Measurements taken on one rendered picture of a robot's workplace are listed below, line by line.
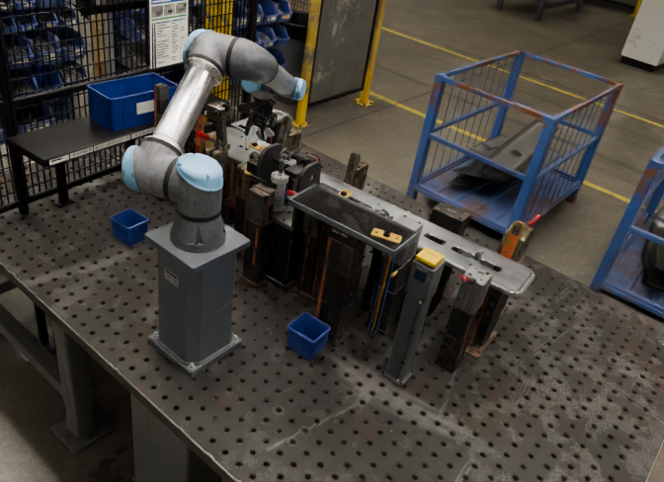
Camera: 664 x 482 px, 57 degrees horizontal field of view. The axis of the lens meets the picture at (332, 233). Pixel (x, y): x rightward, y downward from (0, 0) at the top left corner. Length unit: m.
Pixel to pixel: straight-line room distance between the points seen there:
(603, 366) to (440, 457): 0.77
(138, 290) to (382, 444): 0.96
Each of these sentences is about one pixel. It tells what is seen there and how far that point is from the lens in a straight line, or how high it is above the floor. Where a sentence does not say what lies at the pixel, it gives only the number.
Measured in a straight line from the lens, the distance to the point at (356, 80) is 5.71.
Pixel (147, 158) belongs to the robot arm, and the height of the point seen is 1.32.
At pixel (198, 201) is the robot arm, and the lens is 1.58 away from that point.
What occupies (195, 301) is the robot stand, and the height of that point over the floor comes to 0.96.
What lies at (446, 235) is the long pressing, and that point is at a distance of 2.10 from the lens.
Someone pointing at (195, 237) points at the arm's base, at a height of 1.14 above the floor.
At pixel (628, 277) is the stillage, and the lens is 4.00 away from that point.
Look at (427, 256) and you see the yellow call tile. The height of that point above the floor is 1.16.
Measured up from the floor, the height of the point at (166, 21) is 1.34.
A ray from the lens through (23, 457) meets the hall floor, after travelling 2.65.
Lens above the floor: 2.07
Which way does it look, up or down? 33 degrees down
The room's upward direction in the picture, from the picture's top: 10 degrees clockwise
